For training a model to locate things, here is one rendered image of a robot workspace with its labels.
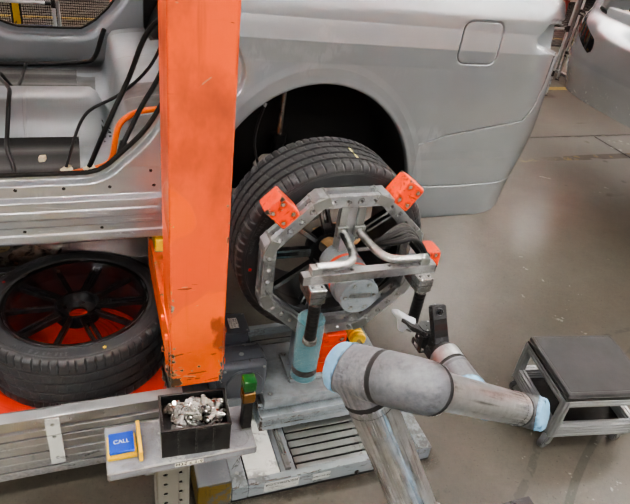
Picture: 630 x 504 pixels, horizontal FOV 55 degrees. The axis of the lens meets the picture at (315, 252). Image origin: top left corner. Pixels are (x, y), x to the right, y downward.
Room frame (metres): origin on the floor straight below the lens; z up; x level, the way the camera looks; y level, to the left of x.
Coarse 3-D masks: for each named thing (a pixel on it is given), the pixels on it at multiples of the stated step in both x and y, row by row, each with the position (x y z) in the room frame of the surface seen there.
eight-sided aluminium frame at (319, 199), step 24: (312, 192) 1.60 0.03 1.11; (336, 192) 1.62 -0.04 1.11; (360, 192) 1.65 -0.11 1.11; (384, 192) 1.65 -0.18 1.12; (312, 216) 1.55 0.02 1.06; (408, 216) 1.68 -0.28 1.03; (264, 240) 1.52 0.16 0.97; (264, 264) 1.49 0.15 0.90; (264, 288) 1.50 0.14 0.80; (384, 288) 1.72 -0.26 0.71; (408, 288) 1.70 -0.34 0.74; (288, 312) 1.53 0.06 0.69; (336, 312) 1.66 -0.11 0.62; (360, 312) 1.67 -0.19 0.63
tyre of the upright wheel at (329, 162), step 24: (288, 144) 1.82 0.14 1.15; (312, 144) 1.81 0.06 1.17; (336, 144) 1.82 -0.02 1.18; (360, 144) 1.91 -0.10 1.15; (264, 168) 1.74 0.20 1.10; (288, 168) 1.68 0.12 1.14; (312, 168) 1.66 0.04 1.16; (336, 168) 1.67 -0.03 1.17; (360, 168) 1.69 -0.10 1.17; (384, 168) 1.76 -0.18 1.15; (240, 192) 1.72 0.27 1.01; (264, 192) 1.63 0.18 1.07; (288, 192) 1.60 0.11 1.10; (240, 216) 1.64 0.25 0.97; (264, 216) 1.58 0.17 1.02; (240, 240) 1.57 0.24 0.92; (240, 264) 1.55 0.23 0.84; (240, 288) 1.57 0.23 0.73; (264, 312) 1.59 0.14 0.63
